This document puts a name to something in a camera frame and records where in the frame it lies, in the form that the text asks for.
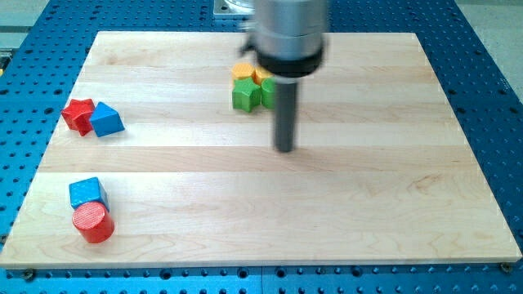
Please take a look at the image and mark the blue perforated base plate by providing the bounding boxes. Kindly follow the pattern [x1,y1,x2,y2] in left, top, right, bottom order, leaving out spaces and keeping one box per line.
[1,1,522,293]

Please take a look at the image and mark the yellow hexagon block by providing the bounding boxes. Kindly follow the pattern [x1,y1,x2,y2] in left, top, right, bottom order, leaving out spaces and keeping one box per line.
[231,62,256,81]

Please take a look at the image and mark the red star block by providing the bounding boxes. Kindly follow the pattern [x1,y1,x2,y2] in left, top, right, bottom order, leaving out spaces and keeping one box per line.
[60,99,95,136]

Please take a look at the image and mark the orange yellow block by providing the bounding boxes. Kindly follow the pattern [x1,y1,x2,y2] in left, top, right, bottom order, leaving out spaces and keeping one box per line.
[254,66,273,85]

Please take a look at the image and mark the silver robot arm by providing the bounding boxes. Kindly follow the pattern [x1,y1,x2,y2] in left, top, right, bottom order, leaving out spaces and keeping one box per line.
[239,0,329,153]

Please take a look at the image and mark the light wooden board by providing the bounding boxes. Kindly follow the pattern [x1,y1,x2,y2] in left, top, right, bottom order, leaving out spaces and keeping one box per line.
[1,31,521,269]

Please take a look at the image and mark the red cylinder block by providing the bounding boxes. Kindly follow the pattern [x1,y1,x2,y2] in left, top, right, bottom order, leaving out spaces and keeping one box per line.
[72,202,115,243]

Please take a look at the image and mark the silver robot mounting plate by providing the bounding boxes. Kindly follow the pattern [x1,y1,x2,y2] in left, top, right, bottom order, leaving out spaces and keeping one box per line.
[212,0,254,19]

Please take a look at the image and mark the blue cube block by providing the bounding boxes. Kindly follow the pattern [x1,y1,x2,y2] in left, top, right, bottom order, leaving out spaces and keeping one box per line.
[69,177,110,211]

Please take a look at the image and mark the green round block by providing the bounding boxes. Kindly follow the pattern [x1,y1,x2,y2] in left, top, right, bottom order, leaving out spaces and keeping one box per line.
[261,78,275,109]

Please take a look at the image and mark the blue triangle block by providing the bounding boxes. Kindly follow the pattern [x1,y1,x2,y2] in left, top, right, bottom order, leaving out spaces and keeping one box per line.
[89,102,125,137]

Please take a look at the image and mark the green star block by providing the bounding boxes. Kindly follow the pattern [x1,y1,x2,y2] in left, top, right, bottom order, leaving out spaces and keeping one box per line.
[232,78,262,113]

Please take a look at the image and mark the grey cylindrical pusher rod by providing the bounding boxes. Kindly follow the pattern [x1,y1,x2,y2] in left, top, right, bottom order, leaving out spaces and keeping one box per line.
[274,76,298,153]

